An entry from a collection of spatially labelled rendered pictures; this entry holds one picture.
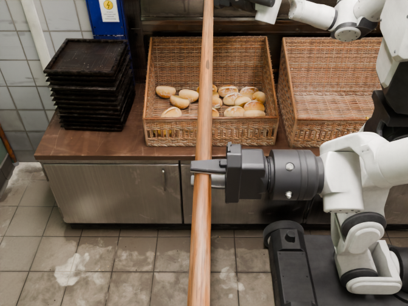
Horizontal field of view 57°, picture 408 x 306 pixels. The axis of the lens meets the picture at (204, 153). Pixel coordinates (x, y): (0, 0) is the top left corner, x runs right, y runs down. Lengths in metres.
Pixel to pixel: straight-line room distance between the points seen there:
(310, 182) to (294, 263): 1.14
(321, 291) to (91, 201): 1.10
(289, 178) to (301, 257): 1.17
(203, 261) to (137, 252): 1.46
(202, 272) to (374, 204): 0.87
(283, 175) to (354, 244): 0.79
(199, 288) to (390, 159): 0.32
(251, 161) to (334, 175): 0.14
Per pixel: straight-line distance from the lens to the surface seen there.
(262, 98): 1.78
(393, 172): 0.60
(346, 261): 1.57
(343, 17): 1.33
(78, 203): 1.91
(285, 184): 0.63
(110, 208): 1.90
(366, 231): 1.34
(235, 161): 0.61
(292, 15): 1.31
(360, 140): 0.64
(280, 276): 1.71
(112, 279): 1.94
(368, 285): 1.64
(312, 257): 1.82
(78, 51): 1.76
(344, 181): 0.66
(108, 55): 1.70
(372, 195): 1.28
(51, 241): 2.15
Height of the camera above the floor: 1.66
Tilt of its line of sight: 43 degrees down
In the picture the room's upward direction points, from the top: straight up
